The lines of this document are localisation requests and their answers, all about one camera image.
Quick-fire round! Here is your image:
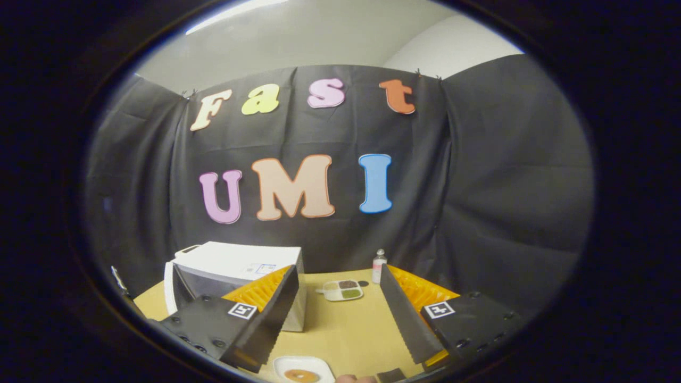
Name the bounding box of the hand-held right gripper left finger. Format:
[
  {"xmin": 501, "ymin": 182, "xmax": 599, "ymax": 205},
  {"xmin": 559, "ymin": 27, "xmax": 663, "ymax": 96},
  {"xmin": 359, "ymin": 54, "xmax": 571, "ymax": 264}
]
[{"xmin": 152, "ymin": 264, "xmax": 300, "ymax": 374}]

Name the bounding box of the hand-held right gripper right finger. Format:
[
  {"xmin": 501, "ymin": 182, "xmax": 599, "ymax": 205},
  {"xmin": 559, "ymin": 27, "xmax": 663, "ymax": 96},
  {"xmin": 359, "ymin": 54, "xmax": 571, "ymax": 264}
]
[{"xmin": 379, "ymin": 263, "xmax": 527, "ymax": 374}]

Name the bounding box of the white microwave oven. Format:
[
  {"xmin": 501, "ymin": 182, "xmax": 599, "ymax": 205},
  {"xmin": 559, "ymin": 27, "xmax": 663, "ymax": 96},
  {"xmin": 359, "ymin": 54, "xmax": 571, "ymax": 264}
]
[{"xmin": 163, "ymin": 241, "xmax": 308, "ymax": 333}]

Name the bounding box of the white oval plate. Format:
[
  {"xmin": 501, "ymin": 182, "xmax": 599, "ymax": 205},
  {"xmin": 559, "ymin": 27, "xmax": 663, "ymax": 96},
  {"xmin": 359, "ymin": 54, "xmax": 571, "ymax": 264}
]
[{"xmin": 272, "ymin": 355, "xmax": 336, "ymax": 383}]

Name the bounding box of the small pink label bottle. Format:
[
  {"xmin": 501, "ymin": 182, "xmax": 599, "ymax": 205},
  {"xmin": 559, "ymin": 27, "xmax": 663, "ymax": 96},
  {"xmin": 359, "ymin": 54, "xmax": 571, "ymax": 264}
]
[{"xmin": 372, "ymin": 248, "xmax": 387, "ymax": 285}]

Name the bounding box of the white divided snack dish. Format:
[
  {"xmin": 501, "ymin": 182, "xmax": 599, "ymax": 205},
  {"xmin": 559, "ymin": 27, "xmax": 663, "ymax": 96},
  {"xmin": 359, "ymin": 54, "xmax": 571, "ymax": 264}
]
[{"xmin": 315, "ymin": 280, "xmax": 364, "ymax": 302}]

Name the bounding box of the thin grey rod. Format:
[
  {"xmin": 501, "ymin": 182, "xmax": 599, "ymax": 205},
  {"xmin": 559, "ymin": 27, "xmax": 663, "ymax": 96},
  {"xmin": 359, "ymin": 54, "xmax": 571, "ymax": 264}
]
[{"xmin": 111, "ymin": 265, "xmax": 130, "ymax": 294}]

